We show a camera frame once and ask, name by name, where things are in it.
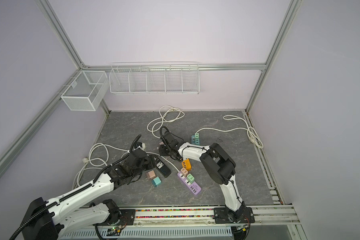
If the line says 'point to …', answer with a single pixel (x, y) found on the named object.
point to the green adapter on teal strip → (196, 135)
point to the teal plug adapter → (156, 181)
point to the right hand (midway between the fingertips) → (161, 151)
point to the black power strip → (161, 166)
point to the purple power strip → (194, 187)
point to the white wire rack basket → (180, 78)
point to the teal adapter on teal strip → (197, 142)
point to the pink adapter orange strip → (161, 143)
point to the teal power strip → (193, 139)
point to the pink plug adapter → (150, 174)
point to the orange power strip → (186, 164)
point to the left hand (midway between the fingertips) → (155, 160)
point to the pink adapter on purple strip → (184, 172)
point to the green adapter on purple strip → (190, 178)
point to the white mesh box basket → (85, 90)
